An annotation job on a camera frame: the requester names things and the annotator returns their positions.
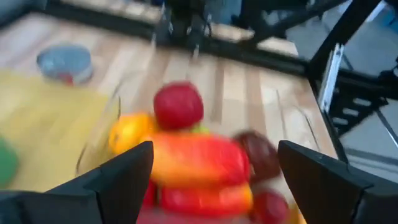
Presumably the small red toy fruit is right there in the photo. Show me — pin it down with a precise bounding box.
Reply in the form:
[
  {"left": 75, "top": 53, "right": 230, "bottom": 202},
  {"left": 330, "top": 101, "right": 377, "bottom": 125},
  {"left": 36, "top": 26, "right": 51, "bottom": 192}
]
[{"left": 250, "top": 189, "right": 290, "bottom": 224}]

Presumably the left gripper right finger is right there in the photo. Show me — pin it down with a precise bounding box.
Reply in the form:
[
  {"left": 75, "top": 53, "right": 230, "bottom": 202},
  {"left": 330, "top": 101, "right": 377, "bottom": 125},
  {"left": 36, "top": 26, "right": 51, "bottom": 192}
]
[{"left": 277, "top": 139, "right": 398, "bottom": 224}]

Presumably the yellow-orange toy mango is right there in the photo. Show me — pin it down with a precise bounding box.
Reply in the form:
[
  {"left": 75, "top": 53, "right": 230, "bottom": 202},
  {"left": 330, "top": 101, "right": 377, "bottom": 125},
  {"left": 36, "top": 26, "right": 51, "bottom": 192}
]
[{"left": 108, "top": 112, "right": 159, "bottom": 156}]

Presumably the green plastic bottle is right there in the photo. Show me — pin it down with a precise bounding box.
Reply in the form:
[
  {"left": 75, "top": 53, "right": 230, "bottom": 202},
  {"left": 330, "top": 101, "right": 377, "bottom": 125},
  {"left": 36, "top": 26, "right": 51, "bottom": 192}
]
[{"left": 0, "top": 136, "right": 20, "bottom": 189}]

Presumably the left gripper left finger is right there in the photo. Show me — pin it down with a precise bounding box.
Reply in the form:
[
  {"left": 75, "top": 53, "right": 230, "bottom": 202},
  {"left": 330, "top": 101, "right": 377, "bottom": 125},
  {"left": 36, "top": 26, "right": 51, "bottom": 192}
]
[{"left": 0, "top": 141, "right": 155, "bottom": 224}]

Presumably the red translucent plastic tray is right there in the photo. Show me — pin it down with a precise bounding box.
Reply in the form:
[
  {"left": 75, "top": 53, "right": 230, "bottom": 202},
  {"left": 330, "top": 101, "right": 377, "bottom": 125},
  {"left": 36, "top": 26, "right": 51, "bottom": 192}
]
[{"left": 136, "top": 211, "right": 256, "bottom": 224}]

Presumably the orange-red toy mango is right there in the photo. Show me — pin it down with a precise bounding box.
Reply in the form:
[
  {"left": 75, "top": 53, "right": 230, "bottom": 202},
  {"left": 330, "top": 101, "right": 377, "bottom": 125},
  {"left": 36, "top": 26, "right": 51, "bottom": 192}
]
[{"left": 148, "top": 133, "right": 252, "bottom": 189}]

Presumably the yellow translucent plastic tray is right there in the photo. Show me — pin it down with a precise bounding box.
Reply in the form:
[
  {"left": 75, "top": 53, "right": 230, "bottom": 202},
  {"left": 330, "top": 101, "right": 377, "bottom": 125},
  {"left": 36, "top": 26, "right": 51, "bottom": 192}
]
[{"left": 0, "top": 70, "right": 121, "bottom": 192}]

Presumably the dark maroon toy fruit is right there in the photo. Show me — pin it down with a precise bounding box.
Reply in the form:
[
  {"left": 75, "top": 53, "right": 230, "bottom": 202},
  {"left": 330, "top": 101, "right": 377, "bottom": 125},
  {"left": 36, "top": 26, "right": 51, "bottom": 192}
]
[{"left": 233, "top": 130, "right": 282, "bottom": 184}]

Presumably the yellow-green toy fruit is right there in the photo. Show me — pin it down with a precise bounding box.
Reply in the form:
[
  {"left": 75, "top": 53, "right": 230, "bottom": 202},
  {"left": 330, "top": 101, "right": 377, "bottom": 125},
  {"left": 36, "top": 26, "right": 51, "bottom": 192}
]
[{"left": 189, "top": 123, "right": 212, "bottom": 135}]

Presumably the silver tin can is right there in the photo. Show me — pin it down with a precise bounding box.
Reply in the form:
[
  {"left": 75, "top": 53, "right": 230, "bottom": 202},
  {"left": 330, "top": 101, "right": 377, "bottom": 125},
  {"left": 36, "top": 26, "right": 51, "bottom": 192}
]
[{"left": 35, "top": 43, "right": 94, "bottom": 86}]

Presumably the clear glass bowl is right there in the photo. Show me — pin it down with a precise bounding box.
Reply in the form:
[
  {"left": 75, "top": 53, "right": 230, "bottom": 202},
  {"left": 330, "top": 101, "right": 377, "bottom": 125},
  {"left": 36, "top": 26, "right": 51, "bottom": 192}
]
[{"left": 74, "top": 71, "right": 321, "bottom": 224}]

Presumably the red toy apple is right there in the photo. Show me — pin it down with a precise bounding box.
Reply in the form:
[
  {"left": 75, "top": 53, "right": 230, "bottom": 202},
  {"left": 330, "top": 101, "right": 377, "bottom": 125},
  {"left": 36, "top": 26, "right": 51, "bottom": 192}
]
[{"left": 153, "top": 81, "right": 205, "bottom": 131}]

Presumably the red-orange toy mango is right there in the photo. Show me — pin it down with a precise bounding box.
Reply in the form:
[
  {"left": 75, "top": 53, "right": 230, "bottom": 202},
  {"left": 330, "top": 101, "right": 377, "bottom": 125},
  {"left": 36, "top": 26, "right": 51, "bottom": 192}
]
[{"left": 160, "top": 182, "right": 254, "bottom": 218}]

